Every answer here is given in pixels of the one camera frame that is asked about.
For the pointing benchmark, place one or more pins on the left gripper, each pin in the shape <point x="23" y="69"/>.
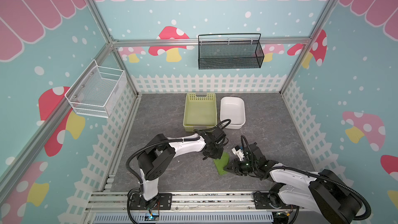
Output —
<point x="217" y="156"/>

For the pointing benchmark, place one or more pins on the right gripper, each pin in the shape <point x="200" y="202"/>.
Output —
<point x="238" y="164"/>

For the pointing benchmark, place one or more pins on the green paper napkin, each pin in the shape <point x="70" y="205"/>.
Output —
<point x="221" y="163"/>

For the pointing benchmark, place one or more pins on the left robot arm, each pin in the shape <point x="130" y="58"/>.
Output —
<point x="150" y="162"/>

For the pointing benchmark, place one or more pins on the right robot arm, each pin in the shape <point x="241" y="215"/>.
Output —
<point x="321" y="192"/>

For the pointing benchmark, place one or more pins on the green perforated plastic basket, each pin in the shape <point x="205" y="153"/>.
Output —
<point x="200" y="111"/>

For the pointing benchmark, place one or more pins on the white plastic tub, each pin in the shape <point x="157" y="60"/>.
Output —
<point x="233" y="108"/>

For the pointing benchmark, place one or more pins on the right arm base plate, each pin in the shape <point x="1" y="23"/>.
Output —
<point x="266" y="200"/>

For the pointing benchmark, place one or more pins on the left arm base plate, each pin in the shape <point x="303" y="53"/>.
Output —
<point x="159" y="202"/>

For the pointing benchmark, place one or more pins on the black wire mesh basket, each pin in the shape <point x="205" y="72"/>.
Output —
<point x="230" y="51"/>

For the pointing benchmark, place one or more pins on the aluminium mounting rail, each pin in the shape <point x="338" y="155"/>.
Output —
<point x="199" y="207"/>

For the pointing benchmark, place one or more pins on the white wire mesh basket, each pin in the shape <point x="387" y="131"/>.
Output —
<point x="97" y="90"/>

